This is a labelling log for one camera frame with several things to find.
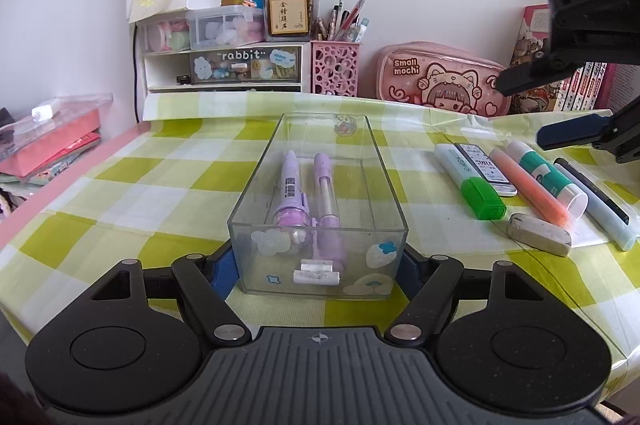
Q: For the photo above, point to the grey eraser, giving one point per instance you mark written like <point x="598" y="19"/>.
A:
<point x="540" y="235"/>

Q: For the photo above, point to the pink cartoon pencil case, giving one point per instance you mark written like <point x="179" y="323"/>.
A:
<point x="440" y="75"/>

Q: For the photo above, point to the purple pen with clear barrel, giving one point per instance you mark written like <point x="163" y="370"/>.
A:
<point x="327" y="190"/>

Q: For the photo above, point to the orange highlighter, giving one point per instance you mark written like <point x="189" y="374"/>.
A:
<point x="535" y="190"/>

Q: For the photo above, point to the light blue marker pen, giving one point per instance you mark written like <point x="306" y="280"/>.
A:
<point x="612" y="227"/>

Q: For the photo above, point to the pink perforated pen holder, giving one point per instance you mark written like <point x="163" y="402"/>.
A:
<point x="335" y="67"/>

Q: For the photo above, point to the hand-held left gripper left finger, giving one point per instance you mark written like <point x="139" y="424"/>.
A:
<point x="220" y="274"/>

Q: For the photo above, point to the white charger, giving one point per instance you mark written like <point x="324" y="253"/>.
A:
<point x="42" y="112"/>

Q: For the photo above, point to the black pen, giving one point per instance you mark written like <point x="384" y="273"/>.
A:
<point x="595" y="192"/>

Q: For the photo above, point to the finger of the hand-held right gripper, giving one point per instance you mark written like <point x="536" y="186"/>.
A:
<point x="530" y="72"/>
<point x="570" y="132"/>

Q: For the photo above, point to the clear storage box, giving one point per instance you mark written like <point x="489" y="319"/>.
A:
<point x="165" y="35"/>
<point x="225" y="27"/>

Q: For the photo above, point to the green checked tablecloth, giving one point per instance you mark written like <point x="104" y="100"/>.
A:
<point x="150" y="205"/>

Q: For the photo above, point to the stack of notebooks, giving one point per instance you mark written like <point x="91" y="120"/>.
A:
<point x="45" y="177"/>

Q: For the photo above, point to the bunch of pens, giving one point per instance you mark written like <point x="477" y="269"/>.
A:
<point x="345" y="22"/>

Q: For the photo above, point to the purple barcode pen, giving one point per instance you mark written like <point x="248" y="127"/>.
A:
<point x="290" y="175"/>

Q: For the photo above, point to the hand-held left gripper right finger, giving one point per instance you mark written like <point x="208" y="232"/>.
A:
<point x="413" y="269"/>

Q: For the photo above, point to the teal and white glue stick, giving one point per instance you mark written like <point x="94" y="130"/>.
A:
<point x="545" y="177"/>

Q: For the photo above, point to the pink flat box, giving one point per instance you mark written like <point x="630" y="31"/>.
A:
<point x="50" y="155"/>

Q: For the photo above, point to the pink cartoon cover book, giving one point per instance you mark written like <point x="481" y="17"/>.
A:
<point x="535" y="30"/>
<point x="570" y="92"/>
<point x="607" y="87"/>
<point x="585" y="90"/>

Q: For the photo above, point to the white drawer organizer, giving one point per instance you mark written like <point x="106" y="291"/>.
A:
<point x="165" y="65"/>

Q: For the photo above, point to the clear plastic organizer box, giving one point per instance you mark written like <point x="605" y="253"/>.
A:
<point x="380" y="205"/>

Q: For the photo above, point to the open white book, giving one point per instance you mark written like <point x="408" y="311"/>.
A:
<point x="627" y="87"/>

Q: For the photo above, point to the green highlighter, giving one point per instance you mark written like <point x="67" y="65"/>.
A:
<point x="480" y="200"/>

